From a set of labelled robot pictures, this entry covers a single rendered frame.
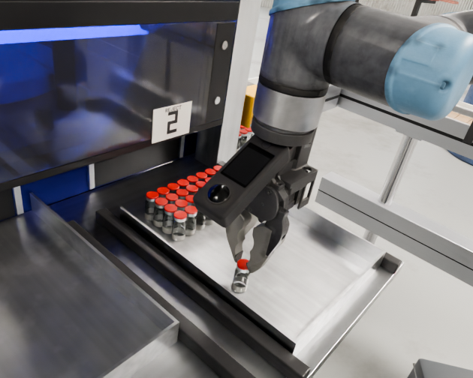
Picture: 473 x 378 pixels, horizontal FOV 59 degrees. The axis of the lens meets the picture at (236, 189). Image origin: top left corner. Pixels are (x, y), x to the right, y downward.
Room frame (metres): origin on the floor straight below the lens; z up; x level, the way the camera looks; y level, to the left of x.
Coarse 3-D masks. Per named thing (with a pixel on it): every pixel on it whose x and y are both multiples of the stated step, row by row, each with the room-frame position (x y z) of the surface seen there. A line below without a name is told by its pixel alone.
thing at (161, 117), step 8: (176, 104) 0.65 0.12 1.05; (184, 104) 0.67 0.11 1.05; (160, 112) 0.62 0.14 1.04; (184, 112) 0.67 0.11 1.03; (152, 120) 0.61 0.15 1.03; (160, 120) 0.63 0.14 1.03; (168, 120) 0.64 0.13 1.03; (184, 120) 0.67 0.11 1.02; (152, 128) 0.61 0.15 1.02; (160, 128) 0.63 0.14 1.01; (176, 128) 0.66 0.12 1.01; (184, 128) 0.67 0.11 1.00; (152, 136) 0.61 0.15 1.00; (160, 136) 0.63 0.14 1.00; (168, 136) 0.64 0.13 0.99
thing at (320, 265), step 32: (128, 224) 0.51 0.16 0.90; (256, 224) 0.59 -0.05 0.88; (320, 224) 0.60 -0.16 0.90; (192, 256) 0.48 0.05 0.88; (224, 256) 0.49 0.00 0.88; (288, 256) 0.52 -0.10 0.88; (320, 256) 0.53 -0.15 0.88; (352, 256) 0.55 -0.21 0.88; (224, 288) 0.39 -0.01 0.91; (256, 288) 0.44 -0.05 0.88; (288, 288) 0.45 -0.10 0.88; (320, 288) 0.46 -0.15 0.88; (352, 288) 0.44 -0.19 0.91; (256, 320) 0.36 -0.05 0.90; (288, 320) 0.39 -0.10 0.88; (320, 320) 0.37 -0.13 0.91
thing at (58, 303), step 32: (0, 224) 0.47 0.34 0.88; (32, 224) 0.49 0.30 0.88; (64, 224) 0.46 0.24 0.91; (0, 256) 0.41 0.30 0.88; (32, 256) 0.42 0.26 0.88; (64, 256) 0.43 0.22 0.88; (96, 256) 0.42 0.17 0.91; (0, 288) 0.36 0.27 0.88; (32, 288) 0.37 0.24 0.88; (64, 288) 0.37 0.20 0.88; (96, 288) 0.38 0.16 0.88; (128, 288) 0.38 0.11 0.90; (0, 320) 0.31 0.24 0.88; (32, 320) 0.32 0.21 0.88; (64, 320) 0.33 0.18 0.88; (96, 320) 0.33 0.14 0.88; (128, 320) 0.34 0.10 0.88; (160, 320) 0.34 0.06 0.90; (0, 352) 0.27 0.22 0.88; (32, 352) 0.28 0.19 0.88; (64, 352) 0.28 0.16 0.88; (96, 352) 0.29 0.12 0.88; (128, 352) 0.30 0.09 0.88; (160, 352) 0.31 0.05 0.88
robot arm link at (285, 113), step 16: (256, 96) 0.43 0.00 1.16; (272, 96) 0.41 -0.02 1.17; (288, 96) 0.41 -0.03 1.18; (320, 96) 0.46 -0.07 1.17; (256, 112) 0.43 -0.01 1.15; (272, 112) 0.41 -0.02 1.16; (288, 112) 0.41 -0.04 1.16; (304, 112) 0.41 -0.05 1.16; (320, 112) 0.43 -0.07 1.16; (272, 128) 0.41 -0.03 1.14; (288, 128) 0.41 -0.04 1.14; (304, 128) 0.41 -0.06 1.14
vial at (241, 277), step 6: (240, 270) 0.42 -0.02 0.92; (246, 270) 0.42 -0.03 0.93; (234, 276) 0.43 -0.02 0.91; (240, 276) 0.42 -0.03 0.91; (246, 276) 0.42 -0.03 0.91; (234, 282) 0.42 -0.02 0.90; (240, 282) 0.42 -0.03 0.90; (246, 282) 0.42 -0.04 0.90; (234, 288) 0.42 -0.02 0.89; (240, 288) 0.42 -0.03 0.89; (246, 288) 0.43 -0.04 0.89
